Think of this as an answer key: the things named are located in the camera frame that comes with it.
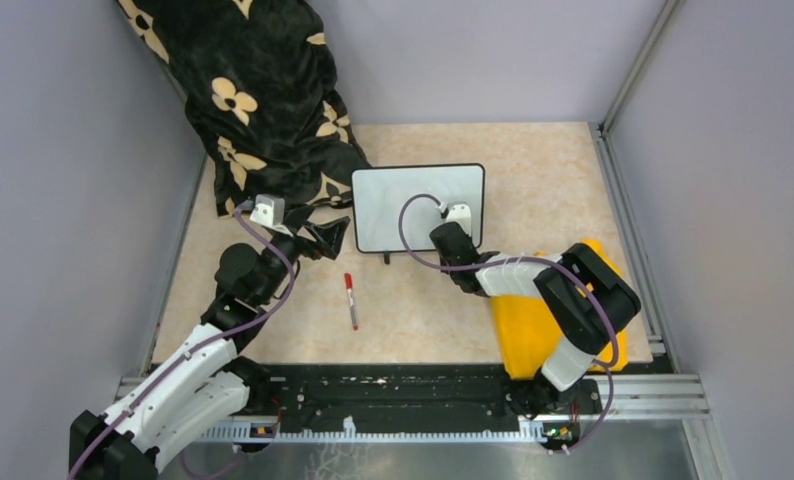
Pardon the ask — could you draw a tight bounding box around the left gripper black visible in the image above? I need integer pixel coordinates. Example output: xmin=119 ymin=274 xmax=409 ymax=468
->
xmin=257 ymin=205 xmax=350 ymax=303

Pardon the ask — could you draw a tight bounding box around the red white marker pen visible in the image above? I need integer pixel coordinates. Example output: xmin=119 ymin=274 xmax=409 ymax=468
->
xmin=344 ymin=272 xmax=359 ymax=331

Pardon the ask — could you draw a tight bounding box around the white whiteboard black frame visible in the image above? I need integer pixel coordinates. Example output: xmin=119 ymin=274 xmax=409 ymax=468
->
xmin=351 ymin=163 xmax=486 ymax=254

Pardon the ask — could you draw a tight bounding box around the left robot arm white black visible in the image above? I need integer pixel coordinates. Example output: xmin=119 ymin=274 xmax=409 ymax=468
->
xmin=68 ymin=217 xmax=350 ymax=479

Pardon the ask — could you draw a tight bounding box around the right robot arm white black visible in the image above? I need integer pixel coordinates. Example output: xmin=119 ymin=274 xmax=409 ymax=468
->
xmin=429 ymin=221 xmax=641 ymax=416

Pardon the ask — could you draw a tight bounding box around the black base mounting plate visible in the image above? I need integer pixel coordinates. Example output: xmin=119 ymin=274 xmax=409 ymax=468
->
xmin=236 ymin=364 xmax=603 ymax=434

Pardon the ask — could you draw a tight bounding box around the black floral blanket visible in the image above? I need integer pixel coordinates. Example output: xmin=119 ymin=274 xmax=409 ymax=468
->
xmin=118 ymin=0 xmax=368 ymax=218

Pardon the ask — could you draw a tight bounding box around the yellow folded garment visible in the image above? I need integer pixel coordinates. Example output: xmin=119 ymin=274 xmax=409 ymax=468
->
xmin=489 ymin=239 xmax=629 ymax=382

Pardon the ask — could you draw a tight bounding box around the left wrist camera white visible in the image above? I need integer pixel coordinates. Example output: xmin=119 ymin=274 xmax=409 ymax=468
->
xmin=250 ymin=194 xmax=285 ymax=228

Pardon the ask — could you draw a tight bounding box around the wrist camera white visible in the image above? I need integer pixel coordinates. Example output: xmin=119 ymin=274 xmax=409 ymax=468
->
xmin=442 ymin=202 xmax=472 ymax=235
xmin=250 ymin=194 xmax=285 ymax=228

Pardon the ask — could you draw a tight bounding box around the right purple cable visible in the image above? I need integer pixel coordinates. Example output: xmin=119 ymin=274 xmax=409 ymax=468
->
xmin=398 ymin=193 xmax=620 ymax=457

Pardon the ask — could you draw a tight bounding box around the purple cable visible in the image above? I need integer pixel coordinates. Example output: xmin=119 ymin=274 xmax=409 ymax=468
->
xmin=68 ymin=201 xmax=299 ymax=480
xmin=398 ymin=193 xmax=620 ymax=457

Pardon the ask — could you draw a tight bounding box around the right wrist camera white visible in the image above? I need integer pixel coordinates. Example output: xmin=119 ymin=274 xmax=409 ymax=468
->
xmin=442 ymin=202 xmax=472 ymax=235

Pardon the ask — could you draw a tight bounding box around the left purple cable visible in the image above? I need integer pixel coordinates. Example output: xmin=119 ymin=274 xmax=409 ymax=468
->
xmin=68 ymin=201 xmax=299 ymax=480

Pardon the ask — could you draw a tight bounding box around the aluminium frame rail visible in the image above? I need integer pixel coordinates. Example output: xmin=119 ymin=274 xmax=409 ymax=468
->
xmin=156 ymin=365 xmax=710 ymax=444

